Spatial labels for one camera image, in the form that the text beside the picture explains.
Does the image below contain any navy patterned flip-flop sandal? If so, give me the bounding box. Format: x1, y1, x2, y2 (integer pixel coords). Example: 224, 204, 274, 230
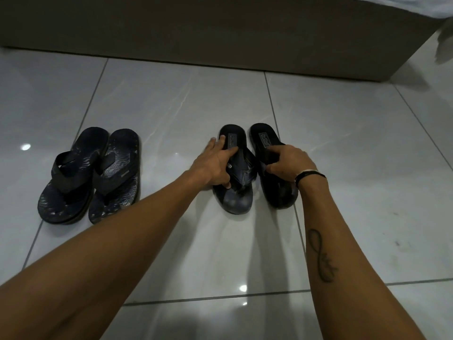
38, 127, 110, 225
88, 129, 141, 225

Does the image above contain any white bed sheet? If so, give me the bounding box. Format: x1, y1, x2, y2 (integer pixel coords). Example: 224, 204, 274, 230
344, 0, 453, 65

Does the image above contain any black and white wristband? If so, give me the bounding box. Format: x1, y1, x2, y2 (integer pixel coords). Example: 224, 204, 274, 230
294, 169, 327, 188

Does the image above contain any black flip-flop sandal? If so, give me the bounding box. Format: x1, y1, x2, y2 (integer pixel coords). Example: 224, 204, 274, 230
212, 124, 258, 214
250, 123, 300, 210

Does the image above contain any person's left hand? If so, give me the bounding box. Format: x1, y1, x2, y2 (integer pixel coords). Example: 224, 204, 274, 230
187, 135, 237, 190

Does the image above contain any person's left forearm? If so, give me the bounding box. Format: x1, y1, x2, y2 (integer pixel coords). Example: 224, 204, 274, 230
0, 171, 213, 340

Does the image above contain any person's right hand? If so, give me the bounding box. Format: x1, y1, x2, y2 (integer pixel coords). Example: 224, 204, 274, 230
265, 144, 319, 183

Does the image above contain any person's right forearm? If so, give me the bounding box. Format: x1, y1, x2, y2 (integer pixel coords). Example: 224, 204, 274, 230
298, 173, 447, 340

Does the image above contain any brown bed base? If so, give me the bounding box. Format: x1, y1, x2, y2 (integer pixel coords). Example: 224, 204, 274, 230
0, 0, 451, 84

